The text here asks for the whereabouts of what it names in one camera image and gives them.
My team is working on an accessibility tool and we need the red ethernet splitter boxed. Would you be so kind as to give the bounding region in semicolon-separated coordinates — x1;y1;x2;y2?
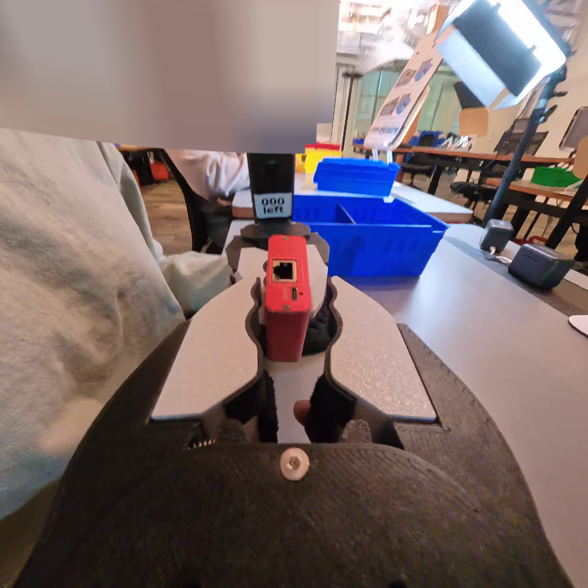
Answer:
263;234;314;364

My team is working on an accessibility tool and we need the computer monitor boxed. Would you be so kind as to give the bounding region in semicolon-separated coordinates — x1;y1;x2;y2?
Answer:
560;107;588;150

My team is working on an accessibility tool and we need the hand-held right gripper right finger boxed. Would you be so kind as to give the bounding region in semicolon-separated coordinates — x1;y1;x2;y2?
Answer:
324;277;438;423

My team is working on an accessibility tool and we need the wooden office table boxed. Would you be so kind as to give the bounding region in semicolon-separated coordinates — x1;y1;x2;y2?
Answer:
351;143;588;221

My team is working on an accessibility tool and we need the large grey power box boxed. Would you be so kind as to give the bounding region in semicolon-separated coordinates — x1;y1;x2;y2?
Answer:
507;243;576;291

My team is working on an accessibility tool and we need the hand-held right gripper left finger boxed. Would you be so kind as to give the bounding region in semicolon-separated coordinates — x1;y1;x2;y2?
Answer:
150;277;266;438

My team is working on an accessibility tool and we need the green plastic bin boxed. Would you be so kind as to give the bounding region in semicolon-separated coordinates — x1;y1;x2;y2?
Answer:
530;165;583;189

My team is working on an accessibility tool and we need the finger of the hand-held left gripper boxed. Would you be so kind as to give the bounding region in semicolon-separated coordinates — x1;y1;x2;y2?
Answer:
233;247;269;285
309;245;330;319

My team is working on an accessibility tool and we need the small grey power box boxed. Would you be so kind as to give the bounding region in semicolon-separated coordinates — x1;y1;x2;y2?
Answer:
479;219;515;253

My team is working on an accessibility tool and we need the blue plastic bin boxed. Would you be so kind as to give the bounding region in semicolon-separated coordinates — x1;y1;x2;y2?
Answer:
314;157;401;197
291;201;451;279

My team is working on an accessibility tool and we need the studio light on stand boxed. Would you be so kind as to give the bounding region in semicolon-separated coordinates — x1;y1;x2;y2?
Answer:
435;0;588;251

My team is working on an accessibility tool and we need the yellow plastic bin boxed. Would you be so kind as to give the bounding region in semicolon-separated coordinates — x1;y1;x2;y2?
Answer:
295;147;344;175

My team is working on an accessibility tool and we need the grey desk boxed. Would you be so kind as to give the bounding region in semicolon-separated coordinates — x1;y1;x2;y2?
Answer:
220;220;588;588

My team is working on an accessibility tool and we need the black office chair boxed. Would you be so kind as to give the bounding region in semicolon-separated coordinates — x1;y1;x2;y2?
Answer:
156;149;207;252

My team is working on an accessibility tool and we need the person's pale sweater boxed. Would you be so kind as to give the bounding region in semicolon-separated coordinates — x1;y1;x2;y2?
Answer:
0;128;184;522

